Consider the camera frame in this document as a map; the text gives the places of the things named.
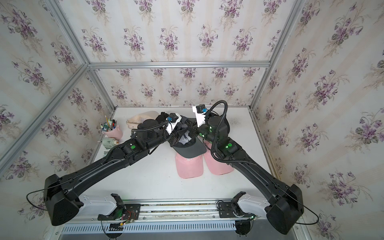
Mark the beige cap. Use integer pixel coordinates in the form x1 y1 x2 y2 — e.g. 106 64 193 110
126 111 160 129

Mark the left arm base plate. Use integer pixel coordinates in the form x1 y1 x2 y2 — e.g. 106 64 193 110
98 204 141 222

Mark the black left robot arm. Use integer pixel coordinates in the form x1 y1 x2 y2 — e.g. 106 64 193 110
44 115 197 226

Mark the green tape dispenser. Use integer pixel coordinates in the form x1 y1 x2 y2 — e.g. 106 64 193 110
101 138 119 150

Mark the black cap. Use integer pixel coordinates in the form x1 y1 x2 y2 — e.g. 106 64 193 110
208 111 230 134
156 112 173 124

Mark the dark grey baseball cap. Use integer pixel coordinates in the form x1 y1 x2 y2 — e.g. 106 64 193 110
172 130 207 159

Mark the aluminium rail frame front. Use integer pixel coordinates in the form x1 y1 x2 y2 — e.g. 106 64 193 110
44 198 313 240

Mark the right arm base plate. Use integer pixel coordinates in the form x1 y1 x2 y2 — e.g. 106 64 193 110
216 200 255 219

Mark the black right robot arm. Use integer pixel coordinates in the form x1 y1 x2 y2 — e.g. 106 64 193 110
198 115 304 235

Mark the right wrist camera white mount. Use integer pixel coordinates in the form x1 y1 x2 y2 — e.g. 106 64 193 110
192 104 208 128

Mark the pink cap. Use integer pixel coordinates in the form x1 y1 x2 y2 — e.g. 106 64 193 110
203 141 234 176
175 154 204 179

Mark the pink pen cup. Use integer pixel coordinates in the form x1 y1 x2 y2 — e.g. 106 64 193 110
100 116 123 141

